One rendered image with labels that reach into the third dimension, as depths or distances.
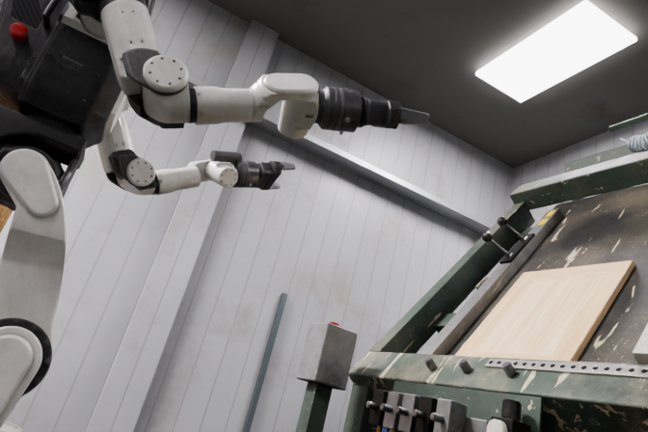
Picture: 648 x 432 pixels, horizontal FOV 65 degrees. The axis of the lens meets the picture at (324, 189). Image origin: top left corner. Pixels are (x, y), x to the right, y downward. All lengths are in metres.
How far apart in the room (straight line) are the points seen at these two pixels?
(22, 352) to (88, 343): 3.24
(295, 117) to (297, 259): 3.80
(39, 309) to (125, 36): 0.53
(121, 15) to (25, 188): 0.37
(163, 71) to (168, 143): 3.73
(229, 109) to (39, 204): 0.41
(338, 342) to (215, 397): 2.89
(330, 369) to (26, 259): 0.93
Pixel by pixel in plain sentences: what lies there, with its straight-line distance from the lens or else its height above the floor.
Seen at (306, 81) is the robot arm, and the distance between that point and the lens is 1.02.
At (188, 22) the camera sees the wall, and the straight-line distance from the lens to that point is 5.29.
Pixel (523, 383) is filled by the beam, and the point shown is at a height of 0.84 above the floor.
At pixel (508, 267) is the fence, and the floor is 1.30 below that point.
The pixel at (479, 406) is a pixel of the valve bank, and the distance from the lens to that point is 1.40.
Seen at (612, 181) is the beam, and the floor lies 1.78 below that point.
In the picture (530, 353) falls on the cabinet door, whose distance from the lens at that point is 1.49.
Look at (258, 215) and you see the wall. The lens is 4.71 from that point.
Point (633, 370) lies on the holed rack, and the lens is 1.25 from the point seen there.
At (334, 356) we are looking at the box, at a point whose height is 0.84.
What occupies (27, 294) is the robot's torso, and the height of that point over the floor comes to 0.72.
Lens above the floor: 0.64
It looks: 24 degrees up
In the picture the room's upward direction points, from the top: 15 degrees clockwise
